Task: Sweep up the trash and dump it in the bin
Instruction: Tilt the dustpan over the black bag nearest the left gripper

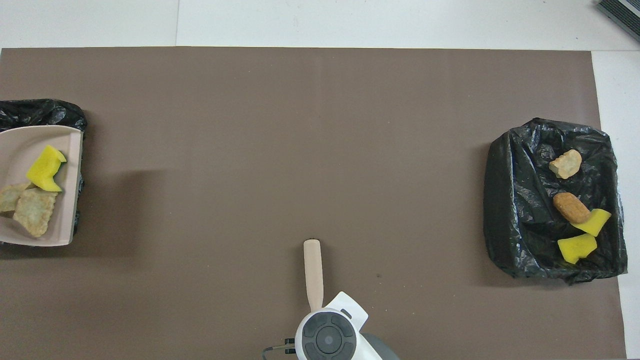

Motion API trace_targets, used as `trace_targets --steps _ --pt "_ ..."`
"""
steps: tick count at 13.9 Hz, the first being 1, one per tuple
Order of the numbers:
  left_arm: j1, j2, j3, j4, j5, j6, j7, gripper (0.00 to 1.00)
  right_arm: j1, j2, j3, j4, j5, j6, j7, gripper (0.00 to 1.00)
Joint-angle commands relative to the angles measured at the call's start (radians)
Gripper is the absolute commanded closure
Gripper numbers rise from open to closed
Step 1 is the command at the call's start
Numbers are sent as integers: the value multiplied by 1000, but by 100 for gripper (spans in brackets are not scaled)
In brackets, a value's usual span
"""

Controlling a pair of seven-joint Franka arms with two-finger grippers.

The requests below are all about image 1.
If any small croissant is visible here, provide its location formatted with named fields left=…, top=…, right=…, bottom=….
left=549, top=149, right=583, bottom=180

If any brown fried nugget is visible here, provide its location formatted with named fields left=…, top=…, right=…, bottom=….
left=552, top=192, right=592, bottom=224

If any notched yellow sponge piece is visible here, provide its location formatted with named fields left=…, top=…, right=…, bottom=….
left=26, top=145, right=67, bottom=193

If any small yellow sponge piece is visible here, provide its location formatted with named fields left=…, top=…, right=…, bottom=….
left=571, top=208, right=612, bottom=237

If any beige plastic dustpan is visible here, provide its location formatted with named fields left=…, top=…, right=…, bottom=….
left=0, top=125, right=83, bottom=247

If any bin with black bag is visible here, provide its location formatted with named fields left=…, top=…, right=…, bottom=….
left=0, top=98, right=88, bottom=238
left=483, top=117, right=628, bottom=286

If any brown table mat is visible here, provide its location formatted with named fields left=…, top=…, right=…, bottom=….
left=0, top=46, right=627, bottom=360

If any grey ribbed panel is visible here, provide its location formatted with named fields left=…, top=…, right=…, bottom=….
left=595, top=0, right=640, bottom=43

